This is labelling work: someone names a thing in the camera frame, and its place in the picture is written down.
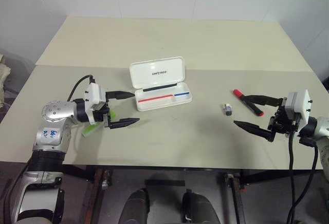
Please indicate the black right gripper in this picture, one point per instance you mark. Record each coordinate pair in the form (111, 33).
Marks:
(284, 122)

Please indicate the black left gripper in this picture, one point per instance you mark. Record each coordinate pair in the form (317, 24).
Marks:
(100, 112)

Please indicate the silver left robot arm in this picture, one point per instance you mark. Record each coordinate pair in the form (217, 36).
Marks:
(54, 111)

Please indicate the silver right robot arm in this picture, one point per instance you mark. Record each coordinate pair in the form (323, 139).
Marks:
(322, 131)

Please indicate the small grey pencil sharpener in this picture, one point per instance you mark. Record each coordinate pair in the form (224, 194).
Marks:
(228, 109)

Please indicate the white open pencil case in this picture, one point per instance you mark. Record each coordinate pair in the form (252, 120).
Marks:
(156, 66)

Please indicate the black marker with red cap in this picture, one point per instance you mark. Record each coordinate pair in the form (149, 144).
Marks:
(237, 93)

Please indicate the red pen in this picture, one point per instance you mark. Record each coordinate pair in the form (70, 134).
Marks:
(154, 98)

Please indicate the green translucent ruler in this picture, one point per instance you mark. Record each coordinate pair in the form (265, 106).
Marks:
(90, 131)

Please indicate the black pen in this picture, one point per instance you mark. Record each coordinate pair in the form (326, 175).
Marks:
(159, 87)

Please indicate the blue pen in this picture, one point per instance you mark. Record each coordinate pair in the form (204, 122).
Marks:
(181, 94)

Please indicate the black tape strip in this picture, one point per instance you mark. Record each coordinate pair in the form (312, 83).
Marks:
(164, 183)

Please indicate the dark rounded shape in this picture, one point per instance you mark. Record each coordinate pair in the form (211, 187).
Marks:
(136, 206)
(200, 208)

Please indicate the beige crumpled cloth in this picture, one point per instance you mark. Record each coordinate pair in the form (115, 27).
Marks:
(3, 80)

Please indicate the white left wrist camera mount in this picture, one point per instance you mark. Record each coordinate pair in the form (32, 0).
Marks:
(95, 93)

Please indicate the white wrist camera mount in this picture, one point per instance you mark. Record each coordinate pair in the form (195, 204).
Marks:
(95, 93)
(300, 103)

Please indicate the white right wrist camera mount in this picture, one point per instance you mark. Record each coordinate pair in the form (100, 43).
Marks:
(300, 103)

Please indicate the black metal table frame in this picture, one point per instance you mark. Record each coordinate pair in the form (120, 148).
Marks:
(154, 168)

